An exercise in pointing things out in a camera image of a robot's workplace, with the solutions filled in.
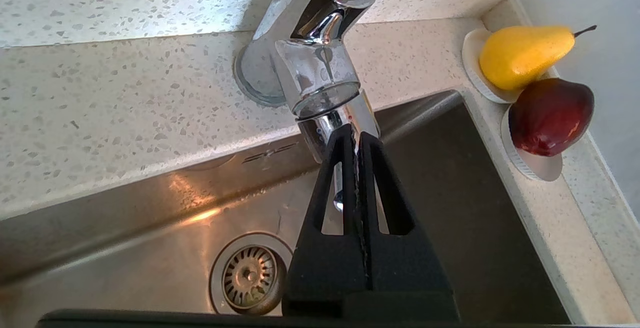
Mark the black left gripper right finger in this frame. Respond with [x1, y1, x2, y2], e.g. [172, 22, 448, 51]
[357, 132, 455, 293]

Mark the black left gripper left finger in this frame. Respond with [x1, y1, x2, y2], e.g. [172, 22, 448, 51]
[281, 124, 371, 317]

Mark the chrome faucet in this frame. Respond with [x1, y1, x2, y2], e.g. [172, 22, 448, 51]
[234, 0, 381, 213]

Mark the metal sink drain strainer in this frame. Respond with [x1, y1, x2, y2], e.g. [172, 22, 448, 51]
[210, 233, 293, 316]

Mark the stainless steel sink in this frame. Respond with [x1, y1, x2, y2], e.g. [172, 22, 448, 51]
[0, 89, 572, 318]

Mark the small white dish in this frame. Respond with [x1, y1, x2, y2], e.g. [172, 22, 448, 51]
[462, 29, 556, 104]
[501, 105, 564, 182]

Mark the dark red apple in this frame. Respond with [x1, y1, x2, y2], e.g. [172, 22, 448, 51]
[509, 78, 595, 157]

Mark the yellow pear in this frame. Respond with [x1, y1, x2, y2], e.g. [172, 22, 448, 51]
[479, 25, 598, 92]

